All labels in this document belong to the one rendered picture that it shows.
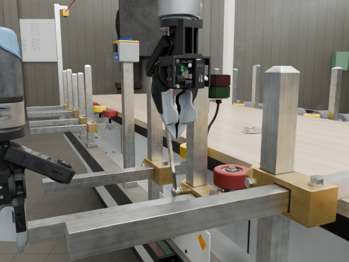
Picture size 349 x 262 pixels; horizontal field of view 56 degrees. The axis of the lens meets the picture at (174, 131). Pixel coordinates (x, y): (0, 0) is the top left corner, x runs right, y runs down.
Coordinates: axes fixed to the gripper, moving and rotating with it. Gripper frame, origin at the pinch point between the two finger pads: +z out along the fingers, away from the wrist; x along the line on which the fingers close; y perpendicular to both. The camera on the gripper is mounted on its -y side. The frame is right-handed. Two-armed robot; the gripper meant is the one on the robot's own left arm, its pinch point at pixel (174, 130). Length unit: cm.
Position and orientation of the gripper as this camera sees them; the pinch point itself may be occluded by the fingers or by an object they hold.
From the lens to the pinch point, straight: 63.6
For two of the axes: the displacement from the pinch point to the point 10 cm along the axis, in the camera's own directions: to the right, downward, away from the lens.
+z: 0.0, 9.8, 1.7
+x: 9.1, -0.7, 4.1
